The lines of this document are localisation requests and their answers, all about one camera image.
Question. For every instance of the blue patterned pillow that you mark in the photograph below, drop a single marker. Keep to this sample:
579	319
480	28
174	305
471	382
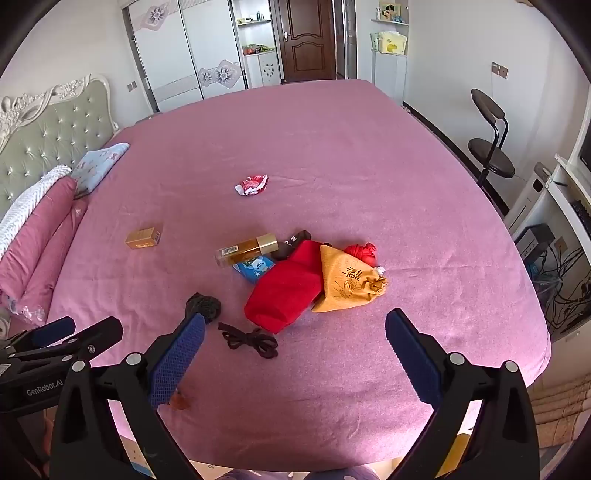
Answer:
99	164

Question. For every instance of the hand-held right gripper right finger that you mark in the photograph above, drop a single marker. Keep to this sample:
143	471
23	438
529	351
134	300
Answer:
413	355

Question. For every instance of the white open shelf unit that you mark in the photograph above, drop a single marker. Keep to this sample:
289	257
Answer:
261	69

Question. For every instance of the yellow folded blanket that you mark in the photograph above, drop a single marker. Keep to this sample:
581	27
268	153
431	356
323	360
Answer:
392	42

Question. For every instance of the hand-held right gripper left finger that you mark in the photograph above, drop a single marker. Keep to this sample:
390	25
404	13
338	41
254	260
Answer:
178	357

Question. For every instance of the white computer desk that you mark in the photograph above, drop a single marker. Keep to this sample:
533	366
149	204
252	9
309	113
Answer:
572	184

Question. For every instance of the picture on wall shelf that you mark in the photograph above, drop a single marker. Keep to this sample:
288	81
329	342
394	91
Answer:
388	10

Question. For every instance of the glass bottle with gold cap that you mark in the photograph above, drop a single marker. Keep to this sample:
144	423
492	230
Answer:
244	250

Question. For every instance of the white textured cushion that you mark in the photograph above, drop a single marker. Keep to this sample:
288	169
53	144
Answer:
27	198

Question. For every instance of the knotted red cloth bundle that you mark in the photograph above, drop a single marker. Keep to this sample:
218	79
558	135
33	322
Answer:
362	253

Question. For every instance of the small white crumpled scrap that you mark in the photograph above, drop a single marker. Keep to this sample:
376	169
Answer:
379	270

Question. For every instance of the pink pillow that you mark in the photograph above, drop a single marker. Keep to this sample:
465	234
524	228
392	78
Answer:
55	267
37	240

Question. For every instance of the dark brown wooden door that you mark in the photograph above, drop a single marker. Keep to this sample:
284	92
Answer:
309	41

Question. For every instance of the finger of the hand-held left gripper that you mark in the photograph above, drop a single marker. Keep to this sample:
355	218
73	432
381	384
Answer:
53	331
99	339

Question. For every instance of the small gold box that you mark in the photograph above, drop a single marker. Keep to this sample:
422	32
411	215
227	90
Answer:
144	236

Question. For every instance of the small orange plastic piece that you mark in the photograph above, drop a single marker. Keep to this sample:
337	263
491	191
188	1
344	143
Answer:
180	402

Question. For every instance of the white sliding door wardrobe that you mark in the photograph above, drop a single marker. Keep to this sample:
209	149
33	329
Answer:
161	55

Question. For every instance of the brown striped mat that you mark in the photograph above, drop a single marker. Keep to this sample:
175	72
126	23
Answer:
558	406

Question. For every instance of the large red cloth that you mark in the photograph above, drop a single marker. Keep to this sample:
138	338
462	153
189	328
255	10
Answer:
286	290

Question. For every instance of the blue cartoon packet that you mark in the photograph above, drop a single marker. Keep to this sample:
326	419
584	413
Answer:
254	271

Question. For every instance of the red and white snack wrapper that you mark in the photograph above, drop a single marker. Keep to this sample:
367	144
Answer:
251	184

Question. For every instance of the dark brown sock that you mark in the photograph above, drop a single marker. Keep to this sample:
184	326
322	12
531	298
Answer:
288	244

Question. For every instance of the green tufted headboard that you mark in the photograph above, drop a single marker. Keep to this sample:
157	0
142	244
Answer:
46	134

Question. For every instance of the black computer tower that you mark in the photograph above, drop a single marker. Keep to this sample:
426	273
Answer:
535	237

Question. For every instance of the black round mesh piece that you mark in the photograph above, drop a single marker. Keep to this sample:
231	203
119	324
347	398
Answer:
207	305

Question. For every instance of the white cabinet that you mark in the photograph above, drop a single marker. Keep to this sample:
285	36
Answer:
388	76

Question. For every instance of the black swivel chair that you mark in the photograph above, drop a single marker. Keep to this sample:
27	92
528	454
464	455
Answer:
491	161

